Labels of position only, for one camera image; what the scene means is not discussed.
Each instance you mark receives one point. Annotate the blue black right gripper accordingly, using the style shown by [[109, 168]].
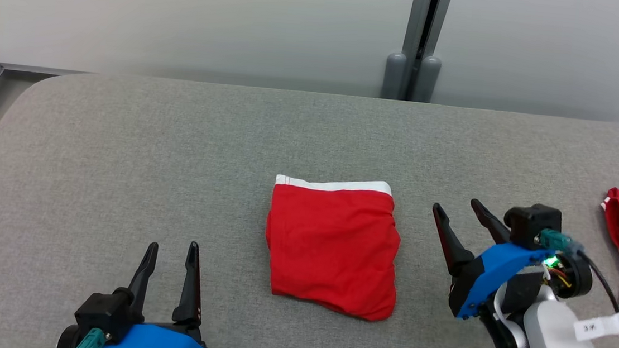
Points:
[[488, 274]]

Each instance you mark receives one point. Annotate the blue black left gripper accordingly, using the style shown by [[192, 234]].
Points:
[[160, 343]]

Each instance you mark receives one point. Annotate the red shirt with white trim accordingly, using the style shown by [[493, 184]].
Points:
[[331, 249]]

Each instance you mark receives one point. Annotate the teal right camera connector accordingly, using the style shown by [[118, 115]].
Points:
[[556, 240]]

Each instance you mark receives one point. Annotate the teal camera connector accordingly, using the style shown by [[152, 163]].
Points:
[[556, 240], [88, 342]]

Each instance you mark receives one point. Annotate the teal left camera connector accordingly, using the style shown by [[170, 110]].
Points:
[[88, 342]]

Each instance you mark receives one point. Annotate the grey partition post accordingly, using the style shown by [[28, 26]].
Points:
[[419, 38]]

